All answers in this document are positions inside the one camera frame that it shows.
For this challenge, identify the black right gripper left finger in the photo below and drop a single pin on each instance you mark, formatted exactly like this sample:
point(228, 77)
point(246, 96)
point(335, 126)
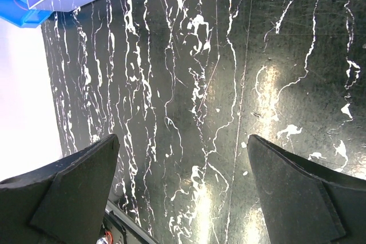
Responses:
point(62, 202)

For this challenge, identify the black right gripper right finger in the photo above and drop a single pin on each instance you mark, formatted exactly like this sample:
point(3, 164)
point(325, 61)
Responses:
point(304, 202)

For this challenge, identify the blue plastic bin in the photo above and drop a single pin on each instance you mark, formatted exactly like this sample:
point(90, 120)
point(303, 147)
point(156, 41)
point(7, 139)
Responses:
point(17, 13)

